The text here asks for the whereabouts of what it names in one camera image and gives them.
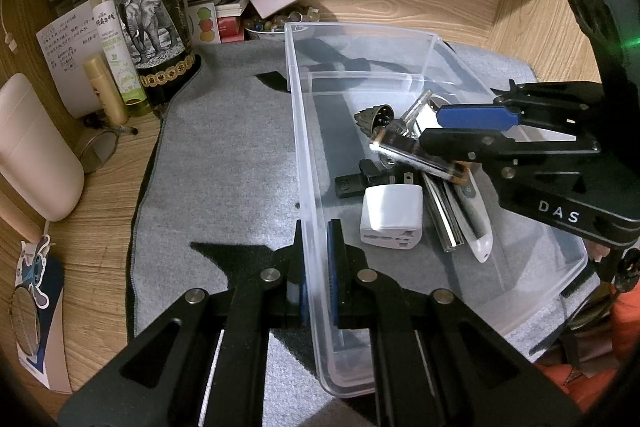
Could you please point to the fruit picture card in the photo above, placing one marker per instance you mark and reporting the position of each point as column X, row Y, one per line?
column 206, row 24

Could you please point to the person's right hand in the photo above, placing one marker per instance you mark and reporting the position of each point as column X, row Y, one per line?
column 597, row 252

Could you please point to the white handheld electric device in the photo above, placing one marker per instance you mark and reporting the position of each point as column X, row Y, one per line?
column 480, row 232

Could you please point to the grey felt mat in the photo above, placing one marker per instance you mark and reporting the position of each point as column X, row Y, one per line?
column 225, row 187

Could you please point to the handwritten paper note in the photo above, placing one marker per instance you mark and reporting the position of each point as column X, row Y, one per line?
column 65, row 52

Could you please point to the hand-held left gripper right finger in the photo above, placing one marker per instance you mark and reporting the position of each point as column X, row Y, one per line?
column 332, row 277

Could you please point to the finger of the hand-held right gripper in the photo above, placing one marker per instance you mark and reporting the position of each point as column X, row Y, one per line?
column 460, row 142
column 475, row 115

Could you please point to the black power plug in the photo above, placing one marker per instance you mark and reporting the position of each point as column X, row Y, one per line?
column 352, row 184

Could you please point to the yellow lip balm tube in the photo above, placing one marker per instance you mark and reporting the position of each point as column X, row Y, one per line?
column 105, row 92

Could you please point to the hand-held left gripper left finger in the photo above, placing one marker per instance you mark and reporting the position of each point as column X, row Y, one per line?
column 296, row 267

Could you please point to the black gold-print bottle tag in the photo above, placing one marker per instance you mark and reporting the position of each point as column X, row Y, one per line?
column 172, row 2

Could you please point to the person's orange clothing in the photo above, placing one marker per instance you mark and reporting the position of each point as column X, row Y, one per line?
column 615, row 347

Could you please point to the dark ridged metal knob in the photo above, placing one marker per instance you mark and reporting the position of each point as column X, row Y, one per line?
column 372, row 119

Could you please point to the dark elephant-label wine bottle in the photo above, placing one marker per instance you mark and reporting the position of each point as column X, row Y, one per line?
column 150, row 37

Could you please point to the silver harmonica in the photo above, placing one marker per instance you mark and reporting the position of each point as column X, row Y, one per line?
column 442, row 217

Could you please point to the white travel plug adapter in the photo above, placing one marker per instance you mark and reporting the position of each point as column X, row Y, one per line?
column 392, row 212

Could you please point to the metal-frame eyeglasses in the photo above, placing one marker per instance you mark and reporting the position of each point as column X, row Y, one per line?
column 97, row 152

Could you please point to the silver metal tool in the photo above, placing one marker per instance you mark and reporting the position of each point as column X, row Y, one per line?
column 420, row 107

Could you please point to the cream plastic container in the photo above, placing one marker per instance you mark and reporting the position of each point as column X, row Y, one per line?
column 35, row 152

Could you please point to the cartoon sticker card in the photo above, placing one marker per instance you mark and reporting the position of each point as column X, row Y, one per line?
column 37, row 322

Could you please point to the small red box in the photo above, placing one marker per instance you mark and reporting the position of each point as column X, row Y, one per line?
column 230, row 29

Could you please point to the green spray bottle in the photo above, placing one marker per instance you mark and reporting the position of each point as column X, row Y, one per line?
column 117, row 52

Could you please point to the clear plastic storage bin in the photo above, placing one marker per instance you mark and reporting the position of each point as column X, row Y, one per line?
column 302, row 132

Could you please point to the clear bar with brown ends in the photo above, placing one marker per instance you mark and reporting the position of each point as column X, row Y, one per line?
column 400, row 152

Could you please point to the bowl of glass marbles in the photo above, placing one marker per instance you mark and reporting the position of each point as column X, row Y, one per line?
column 272, row 26

